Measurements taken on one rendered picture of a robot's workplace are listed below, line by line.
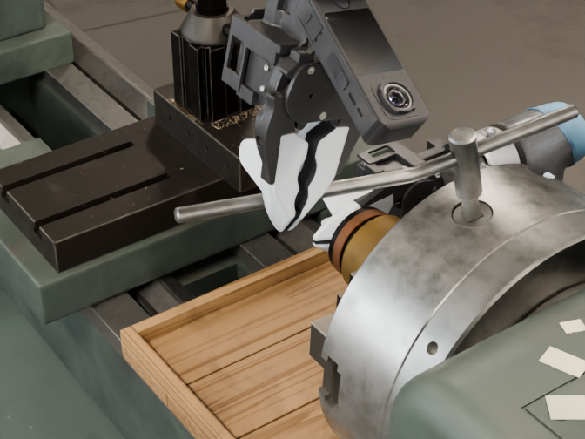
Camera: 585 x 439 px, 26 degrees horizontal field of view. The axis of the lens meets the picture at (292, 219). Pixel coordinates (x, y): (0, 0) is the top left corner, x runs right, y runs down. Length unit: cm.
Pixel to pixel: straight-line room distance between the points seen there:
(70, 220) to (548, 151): 56
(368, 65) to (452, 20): 325
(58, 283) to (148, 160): 21
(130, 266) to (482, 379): 75
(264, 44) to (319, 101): 6
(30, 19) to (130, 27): 204
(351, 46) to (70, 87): 117
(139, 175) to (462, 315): 67
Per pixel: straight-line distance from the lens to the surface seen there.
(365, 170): 133
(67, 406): 190
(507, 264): 102
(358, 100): 84
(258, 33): 91
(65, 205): 154
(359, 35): 87
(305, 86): 89
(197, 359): 143
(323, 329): 113
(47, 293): 150
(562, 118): 104
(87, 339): 161
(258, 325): 148
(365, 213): 125
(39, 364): 197
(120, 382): 156
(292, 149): 91
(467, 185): 103
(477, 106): 364
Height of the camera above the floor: 185
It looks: 36 degrees down
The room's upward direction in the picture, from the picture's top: straight up
